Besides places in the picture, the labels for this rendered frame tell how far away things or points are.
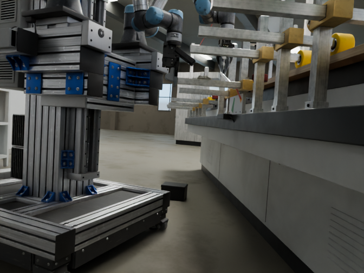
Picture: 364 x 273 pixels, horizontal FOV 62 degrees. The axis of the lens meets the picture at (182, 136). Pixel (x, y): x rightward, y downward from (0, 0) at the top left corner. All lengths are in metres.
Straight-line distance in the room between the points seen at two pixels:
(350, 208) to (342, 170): 0.35
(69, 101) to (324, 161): 1.04
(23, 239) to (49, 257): 0.14
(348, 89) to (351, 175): 0.46
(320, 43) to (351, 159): 0.33
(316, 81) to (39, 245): 1.05
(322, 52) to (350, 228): 0.56
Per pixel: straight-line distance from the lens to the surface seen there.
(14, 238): 1.35
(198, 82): 1.52
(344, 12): 0.89
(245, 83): 1.54
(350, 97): 1.16
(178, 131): 8.59
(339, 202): 1.18
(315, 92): 0.90
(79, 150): 1.54
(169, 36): 1.54
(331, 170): 0.84
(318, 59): 0.91
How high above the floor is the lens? 0.65
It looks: 3 degrees down
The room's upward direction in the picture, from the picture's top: 4 degrees clockwise
